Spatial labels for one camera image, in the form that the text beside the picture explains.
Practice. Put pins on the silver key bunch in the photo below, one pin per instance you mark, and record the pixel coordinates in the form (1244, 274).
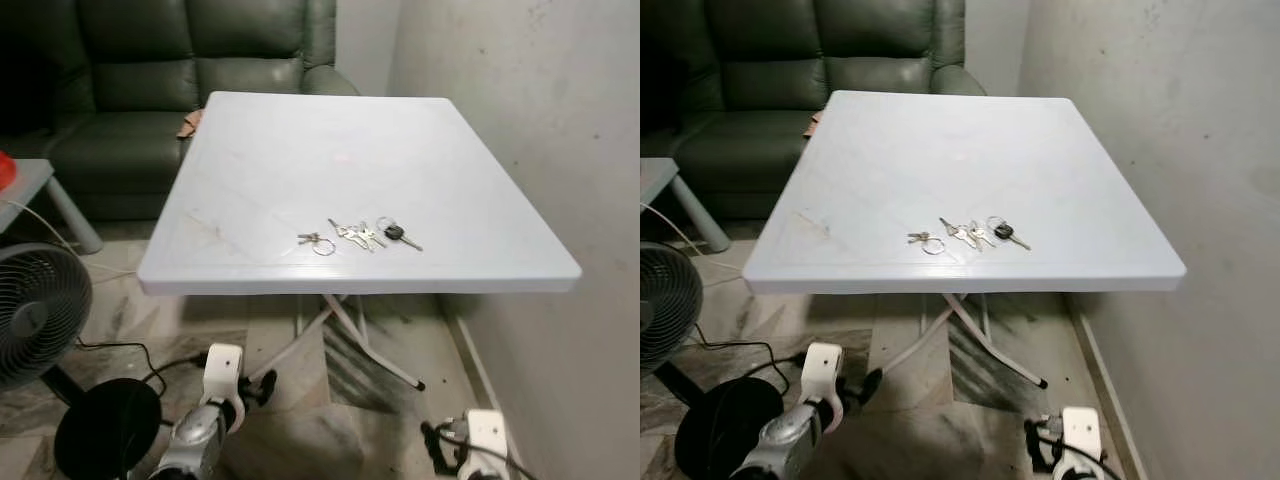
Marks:
(965, 234)
(355, 235)

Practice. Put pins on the grey side table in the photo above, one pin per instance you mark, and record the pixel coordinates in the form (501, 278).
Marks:
(655, 172)
(25, 180)

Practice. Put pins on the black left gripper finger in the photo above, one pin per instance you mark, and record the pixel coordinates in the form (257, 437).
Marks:
(270, 381)
(874, 380)

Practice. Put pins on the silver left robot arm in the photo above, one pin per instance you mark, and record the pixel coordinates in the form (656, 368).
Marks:
(790, 440)
(195, 440)

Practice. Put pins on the black floor fan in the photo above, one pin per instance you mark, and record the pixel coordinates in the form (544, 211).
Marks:
(665, 310)
(35, 310)

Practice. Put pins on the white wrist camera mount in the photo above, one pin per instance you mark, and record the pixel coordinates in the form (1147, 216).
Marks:
(1083, 435)
(822, 372)
(222, 375)
(488, 440)

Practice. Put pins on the red object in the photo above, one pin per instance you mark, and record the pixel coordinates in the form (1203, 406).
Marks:
(5, 170)

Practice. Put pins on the brown item on sofa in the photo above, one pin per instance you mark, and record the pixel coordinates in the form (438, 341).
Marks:
(816, 122)
(190, 124)

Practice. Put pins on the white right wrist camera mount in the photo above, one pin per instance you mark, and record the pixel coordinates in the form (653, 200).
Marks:
(488, 440)
(1083, 435)

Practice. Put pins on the white plastic folding table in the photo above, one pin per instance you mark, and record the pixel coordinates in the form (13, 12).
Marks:
(330, 160)
(950, 160)

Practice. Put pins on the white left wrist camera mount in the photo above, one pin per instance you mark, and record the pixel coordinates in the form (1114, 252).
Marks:
(822, 372)
(222, 375)

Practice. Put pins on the dark green leather sofa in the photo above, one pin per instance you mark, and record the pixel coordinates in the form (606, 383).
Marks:
(140, 90)
(770, 90)

